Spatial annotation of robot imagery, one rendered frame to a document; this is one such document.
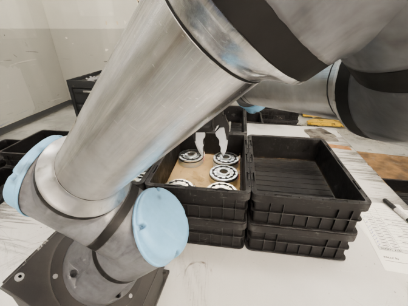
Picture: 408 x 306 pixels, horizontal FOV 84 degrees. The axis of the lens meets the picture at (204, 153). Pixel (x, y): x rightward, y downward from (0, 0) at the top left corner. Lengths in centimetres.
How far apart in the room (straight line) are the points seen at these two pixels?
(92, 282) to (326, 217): 56
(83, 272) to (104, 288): 5
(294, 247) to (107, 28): 430
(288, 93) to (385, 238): 78
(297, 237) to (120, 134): 65
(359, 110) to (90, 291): 47
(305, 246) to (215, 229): 27
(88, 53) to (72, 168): 459
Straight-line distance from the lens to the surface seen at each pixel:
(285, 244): 78
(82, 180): 26
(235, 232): 74
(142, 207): 35
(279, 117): 251
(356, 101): 20
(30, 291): 52
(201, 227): 74
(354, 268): 86
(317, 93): 25
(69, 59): 506
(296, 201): 65
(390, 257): 95
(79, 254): 50
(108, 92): 17
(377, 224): 105
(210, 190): 62
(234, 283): 72
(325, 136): 166
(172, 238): 38
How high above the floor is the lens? 131
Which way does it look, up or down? 28 degrees down
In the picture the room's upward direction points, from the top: straight up
